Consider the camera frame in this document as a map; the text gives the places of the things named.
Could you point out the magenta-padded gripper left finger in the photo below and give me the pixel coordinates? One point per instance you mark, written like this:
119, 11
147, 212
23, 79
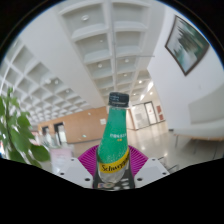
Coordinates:
75, 170

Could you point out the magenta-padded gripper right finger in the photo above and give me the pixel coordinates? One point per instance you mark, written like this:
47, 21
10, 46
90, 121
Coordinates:
150, 168

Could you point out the green plastic drink bottle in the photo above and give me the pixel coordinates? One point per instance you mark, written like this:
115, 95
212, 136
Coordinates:
113, 143

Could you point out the glass double door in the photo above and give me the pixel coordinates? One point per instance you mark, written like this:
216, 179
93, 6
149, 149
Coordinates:
144, 115

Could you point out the large green leafy plant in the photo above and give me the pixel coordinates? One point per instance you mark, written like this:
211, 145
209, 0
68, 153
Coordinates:
20, 140

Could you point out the long white padded bench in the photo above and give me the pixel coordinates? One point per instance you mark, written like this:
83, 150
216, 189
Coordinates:
203, 128

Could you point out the recessed ceiling lights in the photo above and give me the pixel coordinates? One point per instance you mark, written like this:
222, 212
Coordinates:
100, 65

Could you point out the dark-framed landscape painting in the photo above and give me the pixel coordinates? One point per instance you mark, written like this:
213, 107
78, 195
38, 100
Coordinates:
186, 45

